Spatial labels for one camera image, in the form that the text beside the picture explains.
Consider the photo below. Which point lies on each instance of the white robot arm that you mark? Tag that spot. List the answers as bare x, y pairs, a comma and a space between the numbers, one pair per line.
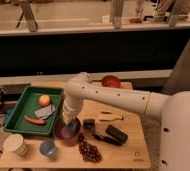
173, 111

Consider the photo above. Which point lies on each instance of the bunch of dark grapes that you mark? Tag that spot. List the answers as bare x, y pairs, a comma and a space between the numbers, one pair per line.
89, 152

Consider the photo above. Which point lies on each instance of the grey folded cloth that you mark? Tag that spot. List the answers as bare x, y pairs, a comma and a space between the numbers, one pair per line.
45, 112

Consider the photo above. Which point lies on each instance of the black rectangular case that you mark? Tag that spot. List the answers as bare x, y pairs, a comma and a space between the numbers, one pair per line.
116, 133

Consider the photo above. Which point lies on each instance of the blue glass cup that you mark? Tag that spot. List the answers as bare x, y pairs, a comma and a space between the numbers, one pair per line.
48, 148

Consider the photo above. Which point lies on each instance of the black handled tool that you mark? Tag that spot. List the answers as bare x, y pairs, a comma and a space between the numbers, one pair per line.
107, 139

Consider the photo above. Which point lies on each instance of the small dark metal object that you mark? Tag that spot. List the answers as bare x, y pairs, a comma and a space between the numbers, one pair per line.
88, 124

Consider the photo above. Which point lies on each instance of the white paper cup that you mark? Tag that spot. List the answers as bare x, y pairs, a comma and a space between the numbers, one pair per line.
15, 143

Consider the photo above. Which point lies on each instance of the purple bowl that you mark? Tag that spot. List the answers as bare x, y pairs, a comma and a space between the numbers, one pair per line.
61, 132

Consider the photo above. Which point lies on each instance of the green sponge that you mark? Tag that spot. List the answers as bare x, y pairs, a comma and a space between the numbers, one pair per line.
72, 125

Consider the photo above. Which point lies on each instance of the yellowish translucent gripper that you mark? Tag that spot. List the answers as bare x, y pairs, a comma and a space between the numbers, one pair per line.
67, 120

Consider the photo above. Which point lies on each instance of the green plastic tray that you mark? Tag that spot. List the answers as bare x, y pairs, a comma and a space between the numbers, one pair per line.
27, 105

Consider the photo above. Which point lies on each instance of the orange peach fruit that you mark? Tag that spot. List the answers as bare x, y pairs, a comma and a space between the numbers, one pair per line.
44, 100

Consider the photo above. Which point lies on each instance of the orange-brown bowl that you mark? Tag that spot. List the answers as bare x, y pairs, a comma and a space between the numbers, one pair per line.
111, 81

